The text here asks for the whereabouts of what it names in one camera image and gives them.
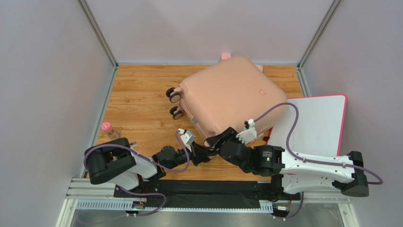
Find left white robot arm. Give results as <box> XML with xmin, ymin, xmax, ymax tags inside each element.
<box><xmin>83</xmin><ymin>138</ymin><xmax>210</xmax><ymax>190</ymax></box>

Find white board pink edge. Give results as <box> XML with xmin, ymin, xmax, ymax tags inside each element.
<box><xmin>288</xmin><ymin>95</ymin><xmax>347</xmax><ymax>157</ymax></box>

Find pink suitcase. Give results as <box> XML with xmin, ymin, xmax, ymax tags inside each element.
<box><xmin>166</xmin><ymin>56</ymin><xmax>288</xmax><ymax>144</ymax></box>

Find pink capped bottle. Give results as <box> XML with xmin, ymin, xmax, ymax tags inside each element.
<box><xmin>101</xmin><ymin>122</ymin><xmax>120</xmax><ymax>140</ymax></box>

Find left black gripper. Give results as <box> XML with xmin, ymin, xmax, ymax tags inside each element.
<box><xmin>166</xmin><ymin>140</ymin><xmax>214</xmax><ymax>169</ymax></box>

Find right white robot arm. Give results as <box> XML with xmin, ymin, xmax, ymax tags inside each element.
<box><xmin>206</xmin><ymin>126</ymin><xmax>369</xmax><ymax>197</ymax></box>

